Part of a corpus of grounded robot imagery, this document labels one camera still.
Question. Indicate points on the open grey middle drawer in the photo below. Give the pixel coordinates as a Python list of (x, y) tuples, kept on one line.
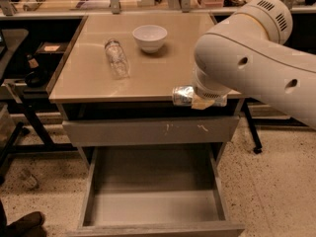
[(154, 191)]

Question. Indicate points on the clear plastic water bottle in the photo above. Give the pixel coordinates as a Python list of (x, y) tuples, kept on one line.
[(117, 59)]

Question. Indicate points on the black desk at left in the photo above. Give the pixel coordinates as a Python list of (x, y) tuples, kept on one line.
[(13, 39)]

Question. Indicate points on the closed grey top drawer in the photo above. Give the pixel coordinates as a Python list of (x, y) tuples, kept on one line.
[(149, 131)]

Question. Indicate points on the crumpled plastic on floor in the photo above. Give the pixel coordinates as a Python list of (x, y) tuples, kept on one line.
[(28, 179)]

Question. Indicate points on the black shoe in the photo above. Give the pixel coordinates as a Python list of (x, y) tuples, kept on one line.
[(29, 225)]

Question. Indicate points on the silver redbull can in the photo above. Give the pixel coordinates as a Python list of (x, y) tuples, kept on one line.
[(183, 95)]

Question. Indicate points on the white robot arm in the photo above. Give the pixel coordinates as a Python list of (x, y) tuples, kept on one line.
[(246, 53)]

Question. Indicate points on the black round object under desk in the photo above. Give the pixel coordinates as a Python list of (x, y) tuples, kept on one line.
[(36, 78)]

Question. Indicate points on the white ceramic bowl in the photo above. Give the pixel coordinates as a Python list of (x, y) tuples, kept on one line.
[(149, 38)]

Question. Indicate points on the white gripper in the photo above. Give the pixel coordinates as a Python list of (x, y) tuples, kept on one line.
[(210, 93)]

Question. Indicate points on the grey drawer cabinet with counter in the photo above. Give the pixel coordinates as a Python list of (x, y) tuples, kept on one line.
[(85, 88)]

